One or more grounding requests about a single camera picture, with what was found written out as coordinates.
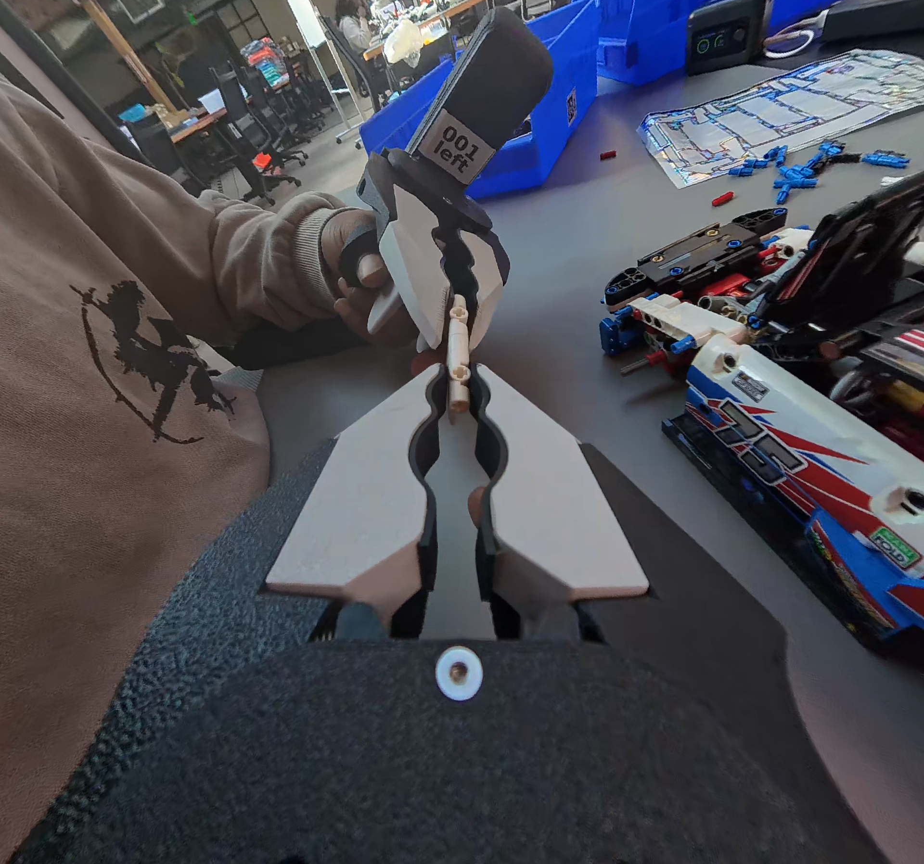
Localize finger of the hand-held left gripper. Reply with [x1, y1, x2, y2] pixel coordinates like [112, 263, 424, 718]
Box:
[377, 193, 463, 356]
[453, 228, 511, 336]

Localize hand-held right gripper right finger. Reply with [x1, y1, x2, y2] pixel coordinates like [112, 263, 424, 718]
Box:
[468, 363, 651, 640]

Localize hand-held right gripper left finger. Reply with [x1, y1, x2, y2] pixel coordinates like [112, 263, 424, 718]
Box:
[263, 363, 443, 640]

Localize white toy brick beam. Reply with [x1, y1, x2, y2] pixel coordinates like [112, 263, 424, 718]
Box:
[445, 293, 475, 415]

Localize person's left forearm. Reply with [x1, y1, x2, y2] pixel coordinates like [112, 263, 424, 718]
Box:
[144, 189, 351, 349]

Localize grey desk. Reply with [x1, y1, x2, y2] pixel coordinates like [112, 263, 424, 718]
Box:
[256, 0, 924, 864]

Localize person's left hand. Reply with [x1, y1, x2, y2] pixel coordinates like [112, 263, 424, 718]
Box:
[320, 209, 443, 374]

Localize cluttered wooden table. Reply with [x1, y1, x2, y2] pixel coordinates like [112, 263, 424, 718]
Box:
[361, 0, 489, 64]

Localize blue plastic bin with label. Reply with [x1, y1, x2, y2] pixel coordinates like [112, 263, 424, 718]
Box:
[359, 0, 604, 202]

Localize white plastic bag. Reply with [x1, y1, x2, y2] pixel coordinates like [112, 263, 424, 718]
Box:
[382, 18, 424, 64]

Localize large blue plastic bin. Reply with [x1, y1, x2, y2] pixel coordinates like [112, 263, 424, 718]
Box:
[572, 0, 872, 87]

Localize whiteboard on stand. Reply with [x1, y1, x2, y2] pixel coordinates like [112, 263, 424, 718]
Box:
[276, 0, 365, 152]

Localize toy brick race car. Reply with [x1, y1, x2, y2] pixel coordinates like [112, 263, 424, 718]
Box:
[598, 170, 924, 664]

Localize small black screen device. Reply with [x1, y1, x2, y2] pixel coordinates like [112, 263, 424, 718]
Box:
[683, 0, 778, 77]

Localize person's tan printed sweatshirt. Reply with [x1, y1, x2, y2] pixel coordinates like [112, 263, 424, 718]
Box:
[0, 74, 274, 852]

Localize holographic sticker sheet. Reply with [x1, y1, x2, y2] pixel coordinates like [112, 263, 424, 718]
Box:
[636, 49, 924, 191]

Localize scattered pile of blue pins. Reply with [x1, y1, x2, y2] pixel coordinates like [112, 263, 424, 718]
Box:
[727, 140, 911, 205]

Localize flat dark box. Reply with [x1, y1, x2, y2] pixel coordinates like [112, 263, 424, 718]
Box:
[821, 0, 924, 44]

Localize white cable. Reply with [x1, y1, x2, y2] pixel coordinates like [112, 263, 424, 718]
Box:
[763, 11, 831, 61]

